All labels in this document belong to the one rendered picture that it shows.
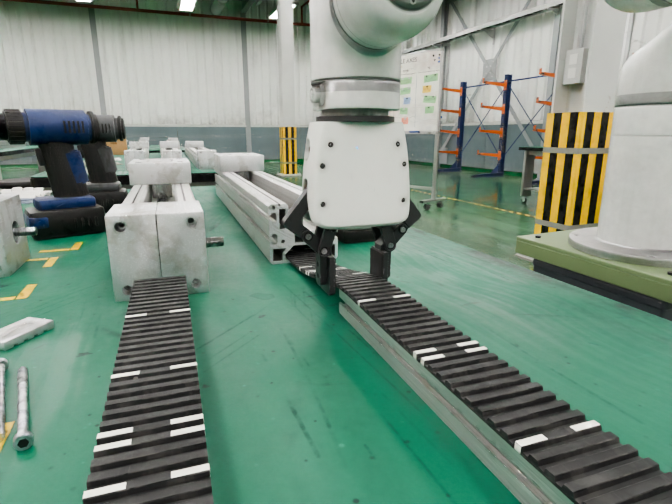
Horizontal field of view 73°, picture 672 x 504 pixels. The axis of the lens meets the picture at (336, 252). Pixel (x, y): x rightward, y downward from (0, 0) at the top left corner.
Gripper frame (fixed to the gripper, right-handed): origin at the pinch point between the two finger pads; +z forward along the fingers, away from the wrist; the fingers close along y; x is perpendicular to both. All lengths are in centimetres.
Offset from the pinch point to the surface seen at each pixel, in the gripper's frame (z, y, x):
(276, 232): -0.6, -4.0, 18.9
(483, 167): 70, 724, 933
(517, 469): 3.0, -1.4, -26.5
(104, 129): -15, -30, 74
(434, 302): 3.9, 8.8, -1.8
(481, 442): 2.7, -2.0, -24.4
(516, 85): -117, 726, 843
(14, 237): -0.2, -37.9, 29.6
